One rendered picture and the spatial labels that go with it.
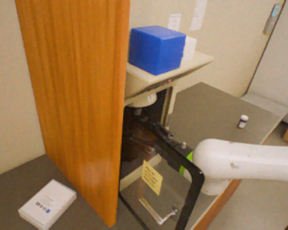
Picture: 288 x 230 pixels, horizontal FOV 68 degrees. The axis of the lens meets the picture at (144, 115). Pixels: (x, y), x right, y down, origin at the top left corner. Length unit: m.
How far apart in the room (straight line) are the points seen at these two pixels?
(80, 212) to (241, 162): 0.61
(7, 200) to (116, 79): 0.71
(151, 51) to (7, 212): 0.77
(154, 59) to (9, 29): 0.55
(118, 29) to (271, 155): 0.45
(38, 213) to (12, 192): 0.18
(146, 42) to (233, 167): 0.37
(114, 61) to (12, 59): 0.54
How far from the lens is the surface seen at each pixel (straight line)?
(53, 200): 0.92
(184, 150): 0.73
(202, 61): 0.70
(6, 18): 0.89
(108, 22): 0.44
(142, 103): 0.76
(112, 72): 0.46
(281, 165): 0.61
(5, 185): 1.07
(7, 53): 0.91
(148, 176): 0.63
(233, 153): 0.58
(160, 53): 0.51
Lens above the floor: 1.72
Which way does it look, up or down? 34 degrees down
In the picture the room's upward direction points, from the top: 8 degrees clockwise
